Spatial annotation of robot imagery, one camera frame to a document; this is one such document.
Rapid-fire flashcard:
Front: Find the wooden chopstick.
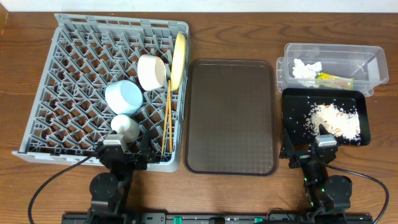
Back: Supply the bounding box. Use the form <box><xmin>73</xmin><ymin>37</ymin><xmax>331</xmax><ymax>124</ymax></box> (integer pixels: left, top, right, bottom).
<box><xmin>168</xmin><ymin>79</ymin><xmax>173</xmax><ymax>153</ymax></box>
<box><xmin>161</xmin><ymin>80</ymin><xmax>171</xmax><ymax>158</ymax></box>

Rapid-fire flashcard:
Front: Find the brown serving tray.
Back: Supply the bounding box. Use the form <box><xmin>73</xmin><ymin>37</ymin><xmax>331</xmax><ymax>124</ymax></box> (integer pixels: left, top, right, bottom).
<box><xmin>183</xmin><ymin>59</ymin><xmax>279</xmax><ymax>177</ymax></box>

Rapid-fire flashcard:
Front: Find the white pink bowl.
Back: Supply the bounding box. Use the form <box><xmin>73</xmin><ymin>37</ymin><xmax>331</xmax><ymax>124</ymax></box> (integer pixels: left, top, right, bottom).
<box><xmin>137</xmin><ymin>55</ymin><xmax>166</xmax><ymax>91</ymax></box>

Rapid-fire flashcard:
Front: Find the grey dishwasher rack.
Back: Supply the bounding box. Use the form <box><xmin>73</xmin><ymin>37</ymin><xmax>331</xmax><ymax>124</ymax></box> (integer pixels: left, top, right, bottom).
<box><xmin>15</xmin><ymin>14</ymin><xmax>190</xmax><ymax>166</ymax></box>

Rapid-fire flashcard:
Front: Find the clear plastic bin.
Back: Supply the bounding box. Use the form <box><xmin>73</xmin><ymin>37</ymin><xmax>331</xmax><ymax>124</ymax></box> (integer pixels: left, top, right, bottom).
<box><xmin>276</xmin><ymin>43</ymin><xmax>389</xmax><ymax>96</ymax></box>

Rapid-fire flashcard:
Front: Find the blue bowl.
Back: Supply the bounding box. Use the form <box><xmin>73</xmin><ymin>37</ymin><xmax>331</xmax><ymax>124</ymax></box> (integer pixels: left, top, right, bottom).
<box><xmin>105</xmin><ymin>80</ymin><xmax>143</xmax><ymax>116</ymax></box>

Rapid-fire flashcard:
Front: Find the black waste tray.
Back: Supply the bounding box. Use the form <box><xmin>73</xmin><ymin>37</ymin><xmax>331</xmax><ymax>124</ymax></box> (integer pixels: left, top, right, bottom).
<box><xmin>282</xmin><ymin>88</ymin><xmax>371</xmax><ymax>146</ymax></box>

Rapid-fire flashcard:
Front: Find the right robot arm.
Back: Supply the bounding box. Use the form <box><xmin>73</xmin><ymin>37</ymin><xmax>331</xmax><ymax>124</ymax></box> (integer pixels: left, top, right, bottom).
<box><xmin>279</xmin><ymin>125</ymin><xmax>353</xmax><ymax>223</ymax></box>

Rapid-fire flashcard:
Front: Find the white cup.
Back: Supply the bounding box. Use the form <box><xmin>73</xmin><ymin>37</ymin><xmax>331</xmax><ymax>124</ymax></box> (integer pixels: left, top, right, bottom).
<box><xmin>111</xmin><ymin>114</ymin><xmax>140</xmax><ymax>142</ymax></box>

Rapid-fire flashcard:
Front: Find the food scraps pile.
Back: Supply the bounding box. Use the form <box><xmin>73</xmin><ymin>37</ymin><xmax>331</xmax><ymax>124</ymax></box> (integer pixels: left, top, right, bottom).
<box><xmin>303</xmin><ymin>103</ymin><xmax>361</xmax><ymax>142</ymax></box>

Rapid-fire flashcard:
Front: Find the white tissue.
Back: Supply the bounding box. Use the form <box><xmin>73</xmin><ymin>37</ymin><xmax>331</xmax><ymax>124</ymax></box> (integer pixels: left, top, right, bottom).
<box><xmin>292</xmin><ymin>58</ymin><xmax>322</xmax><ymax>88</ymax></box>

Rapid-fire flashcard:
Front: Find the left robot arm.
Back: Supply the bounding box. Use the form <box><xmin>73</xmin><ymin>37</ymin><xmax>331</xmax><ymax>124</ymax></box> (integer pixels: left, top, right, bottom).
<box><xmin>86</xmin><ymin>131</ymin><xmax>155</xmax><ymax>224</ymax></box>

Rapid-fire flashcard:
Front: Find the yellow plate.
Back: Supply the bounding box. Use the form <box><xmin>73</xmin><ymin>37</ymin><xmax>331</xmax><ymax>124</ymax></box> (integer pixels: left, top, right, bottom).
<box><xmin>170</xmin><ymin>33</ymin><xmax>187</xmax><ymax>91</ymax></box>

